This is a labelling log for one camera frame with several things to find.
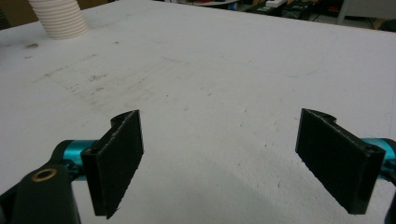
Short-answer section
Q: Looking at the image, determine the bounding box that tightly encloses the white box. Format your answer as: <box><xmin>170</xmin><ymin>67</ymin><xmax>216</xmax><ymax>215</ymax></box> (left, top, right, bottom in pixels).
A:
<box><xmin>265</xmin><ymin>0</ymin><xmax>288</xmax><ymax>9</ymax></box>

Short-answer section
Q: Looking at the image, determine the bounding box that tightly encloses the stack of white paper cups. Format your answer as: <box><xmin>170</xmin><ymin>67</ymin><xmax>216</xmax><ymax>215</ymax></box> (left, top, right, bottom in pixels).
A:
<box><xmin>27</xmin><ymin>0</ymin><xmax>90</xmax><ymax>41</ymax></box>

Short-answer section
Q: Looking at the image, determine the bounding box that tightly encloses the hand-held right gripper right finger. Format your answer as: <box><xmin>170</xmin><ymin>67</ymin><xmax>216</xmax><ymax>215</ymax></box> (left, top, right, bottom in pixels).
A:
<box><xmin>294</xmin><ymin>107</ymin><xmax>387</xmax><ymax>216</ymax></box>

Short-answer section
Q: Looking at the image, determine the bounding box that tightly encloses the white furniture frame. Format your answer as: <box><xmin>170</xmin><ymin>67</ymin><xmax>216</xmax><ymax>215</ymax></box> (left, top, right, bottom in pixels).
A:
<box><xmin>335</xmin><ymin>0</ymin><xmax>396</xmax><ymax>26</ymax></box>

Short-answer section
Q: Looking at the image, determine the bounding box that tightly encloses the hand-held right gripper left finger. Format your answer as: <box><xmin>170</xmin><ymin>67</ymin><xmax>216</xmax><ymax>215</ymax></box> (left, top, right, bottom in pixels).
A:
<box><xmin>80</xmin><ymin>109</ymin><xmax>145</xmax><ymax>220</ymax></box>

